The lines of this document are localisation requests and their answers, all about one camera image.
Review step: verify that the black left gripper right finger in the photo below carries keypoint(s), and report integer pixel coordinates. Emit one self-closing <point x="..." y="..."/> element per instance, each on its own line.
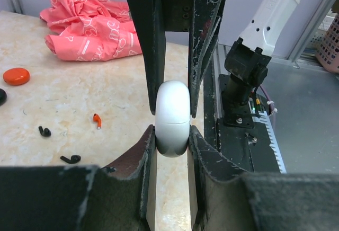
<point x="224" y="196"/>

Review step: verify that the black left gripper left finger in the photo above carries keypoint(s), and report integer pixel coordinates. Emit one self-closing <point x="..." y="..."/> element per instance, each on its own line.
<point x="119" y="196"/>

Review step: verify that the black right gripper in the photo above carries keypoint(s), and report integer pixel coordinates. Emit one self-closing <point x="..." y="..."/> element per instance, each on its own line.
<point x="152" y="18"/>

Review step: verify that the white earbud charging case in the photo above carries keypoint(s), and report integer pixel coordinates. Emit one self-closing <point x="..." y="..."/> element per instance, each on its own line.
<point x="172" y="118"/>

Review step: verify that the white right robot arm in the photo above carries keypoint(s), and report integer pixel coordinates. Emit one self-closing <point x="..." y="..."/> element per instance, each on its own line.
<point x="253" y="49"/>

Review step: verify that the orange earbud charging case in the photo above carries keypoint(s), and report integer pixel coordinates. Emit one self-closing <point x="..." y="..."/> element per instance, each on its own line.
<point x="16" y="76"/>

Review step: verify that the black earbud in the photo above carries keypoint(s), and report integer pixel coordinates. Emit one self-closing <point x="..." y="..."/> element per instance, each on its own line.
<point x="74" y="159"/>
<point x="45" y="132"/>

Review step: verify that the pink crumpled plastic bag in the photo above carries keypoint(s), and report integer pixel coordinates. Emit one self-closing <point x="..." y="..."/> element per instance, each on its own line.
<point x="90" y="30"/>

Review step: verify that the pink plastic basket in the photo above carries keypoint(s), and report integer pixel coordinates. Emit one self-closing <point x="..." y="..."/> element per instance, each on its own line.
<point x="327" y="52"/>

